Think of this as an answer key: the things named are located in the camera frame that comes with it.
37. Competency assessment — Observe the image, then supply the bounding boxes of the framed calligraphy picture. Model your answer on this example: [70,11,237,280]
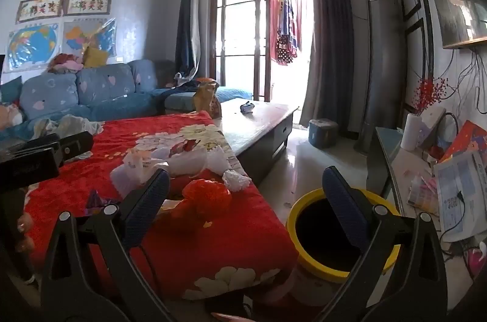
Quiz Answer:
[65,0,113,16]
[16,0,65,24]

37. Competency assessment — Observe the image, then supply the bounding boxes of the red floral blanket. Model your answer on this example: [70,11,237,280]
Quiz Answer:
[23,111,299,302]

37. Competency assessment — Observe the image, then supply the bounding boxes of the world map poster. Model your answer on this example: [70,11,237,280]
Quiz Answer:
[4,21,61,73]

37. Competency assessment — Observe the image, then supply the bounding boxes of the grey blue curtain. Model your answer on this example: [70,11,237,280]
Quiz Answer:
[300,0,356,128]

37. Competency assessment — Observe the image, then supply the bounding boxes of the white lavender box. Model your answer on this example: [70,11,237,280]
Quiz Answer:
[416,105,447,149]

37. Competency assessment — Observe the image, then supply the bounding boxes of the red plastic bag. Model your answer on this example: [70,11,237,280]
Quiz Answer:
[179,179,233,227]

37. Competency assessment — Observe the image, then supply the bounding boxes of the person's left hand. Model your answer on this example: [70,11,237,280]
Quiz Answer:
[15,212,35,258]

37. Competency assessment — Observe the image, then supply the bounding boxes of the glass-topped television cabinet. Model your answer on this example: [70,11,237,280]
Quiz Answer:
[365,126,487,292]

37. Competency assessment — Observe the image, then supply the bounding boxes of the yellow-rimmed trash bin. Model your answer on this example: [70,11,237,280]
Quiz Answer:
[285,187,402,307]

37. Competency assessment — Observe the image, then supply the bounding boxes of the black looped cable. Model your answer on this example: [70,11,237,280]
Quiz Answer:
[437,113,461,148]

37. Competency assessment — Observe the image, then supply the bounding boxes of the red colourful box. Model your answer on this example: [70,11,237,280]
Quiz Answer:
[437,120,487,165]

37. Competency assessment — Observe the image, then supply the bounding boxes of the dark coffee table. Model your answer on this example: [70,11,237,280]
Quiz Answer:
[219,97,301,187]

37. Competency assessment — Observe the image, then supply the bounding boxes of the blue patterned sofa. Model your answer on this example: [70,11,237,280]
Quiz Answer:
[0,59,254,140]

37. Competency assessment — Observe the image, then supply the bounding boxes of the dark blue curtain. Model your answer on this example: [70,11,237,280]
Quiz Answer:
[175,0,202,79]

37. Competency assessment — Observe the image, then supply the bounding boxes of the teal cushion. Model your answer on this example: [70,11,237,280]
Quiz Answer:
[0,76,23,104]

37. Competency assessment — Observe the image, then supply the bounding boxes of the pale green cloth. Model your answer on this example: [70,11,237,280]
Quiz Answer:
[32,114,105,140]

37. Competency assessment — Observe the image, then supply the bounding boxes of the small white paper wad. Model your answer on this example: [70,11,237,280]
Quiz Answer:
[222,170,252,191]

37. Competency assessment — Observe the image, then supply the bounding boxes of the country map poster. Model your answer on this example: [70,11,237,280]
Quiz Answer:
[63,18,118,58]

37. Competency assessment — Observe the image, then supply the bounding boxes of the black plug cable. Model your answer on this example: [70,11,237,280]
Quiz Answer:
[439,191,467,243]

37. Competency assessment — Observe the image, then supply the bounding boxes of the blue printed paper sheet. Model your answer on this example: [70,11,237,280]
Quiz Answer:
[434,149,487,243]

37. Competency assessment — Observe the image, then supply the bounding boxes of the yellow pillow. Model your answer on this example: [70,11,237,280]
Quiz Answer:
[83,46,110,69]

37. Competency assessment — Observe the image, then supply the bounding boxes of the black wall cables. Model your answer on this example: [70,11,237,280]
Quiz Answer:
[445,48,487,106]

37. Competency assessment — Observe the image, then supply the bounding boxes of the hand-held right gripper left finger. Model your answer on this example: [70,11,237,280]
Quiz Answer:
[40,168,176,322]

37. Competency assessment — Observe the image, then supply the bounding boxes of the pile of colourful clothes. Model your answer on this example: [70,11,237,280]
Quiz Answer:
[47,53,84,73]

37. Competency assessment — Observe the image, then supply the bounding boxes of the brown paper bag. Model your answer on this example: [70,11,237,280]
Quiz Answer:
[192,78,221,117]

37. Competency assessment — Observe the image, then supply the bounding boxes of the purple wrapper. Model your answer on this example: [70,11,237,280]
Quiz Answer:
[86,191,122,210]

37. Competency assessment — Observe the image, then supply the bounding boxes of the grey standing air conditioner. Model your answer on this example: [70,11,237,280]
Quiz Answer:
[352,0,408,155]

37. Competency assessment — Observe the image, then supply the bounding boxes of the blue storage stool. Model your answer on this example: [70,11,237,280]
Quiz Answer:
[307,118,339,149]

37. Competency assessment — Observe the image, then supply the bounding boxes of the colour swatch box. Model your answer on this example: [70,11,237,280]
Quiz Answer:
[407,175,444,214]

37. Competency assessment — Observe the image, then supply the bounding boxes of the red berry branches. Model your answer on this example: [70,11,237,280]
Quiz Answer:
[413,76,450,115]

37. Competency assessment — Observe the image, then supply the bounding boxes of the white paper roll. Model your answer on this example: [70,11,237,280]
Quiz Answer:
[400,113,421,151]

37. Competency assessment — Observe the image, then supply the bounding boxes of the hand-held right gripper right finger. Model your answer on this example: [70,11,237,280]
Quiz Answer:
[321,166,450,322]

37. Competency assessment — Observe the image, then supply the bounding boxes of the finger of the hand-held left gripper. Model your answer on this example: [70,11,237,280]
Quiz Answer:
[17,132,94,160]

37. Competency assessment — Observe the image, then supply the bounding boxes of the hanging laundry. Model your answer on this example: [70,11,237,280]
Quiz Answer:
[268,0,305,66]

